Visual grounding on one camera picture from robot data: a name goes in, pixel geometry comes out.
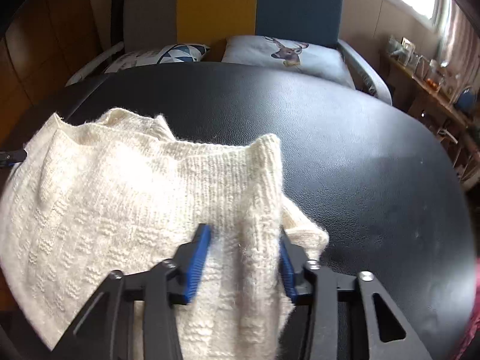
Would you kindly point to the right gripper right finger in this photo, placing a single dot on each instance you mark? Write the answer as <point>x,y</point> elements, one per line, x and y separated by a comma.
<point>380,328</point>

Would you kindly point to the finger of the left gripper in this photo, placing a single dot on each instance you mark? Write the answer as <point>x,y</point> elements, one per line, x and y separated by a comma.
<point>10,158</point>

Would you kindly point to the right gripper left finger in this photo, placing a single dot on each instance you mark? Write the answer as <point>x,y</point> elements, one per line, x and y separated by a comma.
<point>103,328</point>

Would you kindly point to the white knitted sweater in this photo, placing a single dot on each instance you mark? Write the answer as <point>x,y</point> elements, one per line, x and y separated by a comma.
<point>123,193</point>

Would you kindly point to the blue triangle pattern cushion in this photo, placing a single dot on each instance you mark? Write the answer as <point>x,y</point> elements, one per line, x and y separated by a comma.
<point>116,59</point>

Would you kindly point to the multicolour sofa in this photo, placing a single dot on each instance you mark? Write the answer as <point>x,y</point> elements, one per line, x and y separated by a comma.
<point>152,23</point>

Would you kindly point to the cluttered wooden side table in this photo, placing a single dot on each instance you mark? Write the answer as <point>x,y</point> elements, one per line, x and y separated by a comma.
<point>428,104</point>

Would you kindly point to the grey deer print cushion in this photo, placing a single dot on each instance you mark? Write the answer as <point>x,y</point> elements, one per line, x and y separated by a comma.
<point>291,56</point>

